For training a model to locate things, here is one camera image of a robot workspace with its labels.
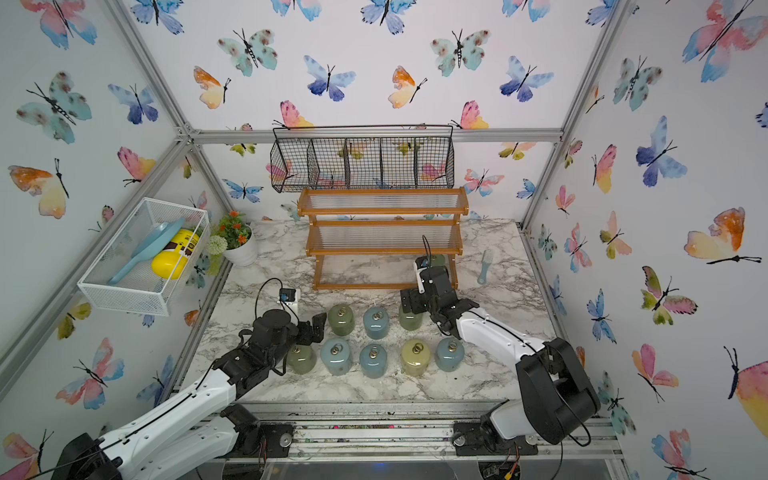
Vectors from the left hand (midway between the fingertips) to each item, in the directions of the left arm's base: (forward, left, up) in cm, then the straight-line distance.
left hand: (313, 311), depth 82 cm
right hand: (+8, -30, -1) cm, 31 cm away
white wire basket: (+2, +34, +19) cm, 40 cm away
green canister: (-10, +3, -6) cm, 13 cm away
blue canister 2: (-10, -37, -6) cm, 39 cm away
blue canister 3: (-1, -17, -6) cm, 18 cm away
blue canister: (-12, -16, -5) cm, 21 cm away
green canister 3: (+2, -27, -10) cm, 29 cm away
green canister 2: (0, -7, -6) cm, 9 cm away
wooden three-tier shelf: (+39, -14, -13) cm, 44 cm away
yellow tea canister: (-11, -27, -6) cm, 30 cm away
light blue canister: (-11, -6, -4) cm, 13 cm away
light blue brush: (+24, -55, -12) cm, 61 cm away
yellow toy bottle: (+4, +30, +19) cm, 35 cm away
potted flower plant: (+29, +29, -1) cm, 41 cm away
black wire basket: (+45, -13, +19) cm, 50 cm away
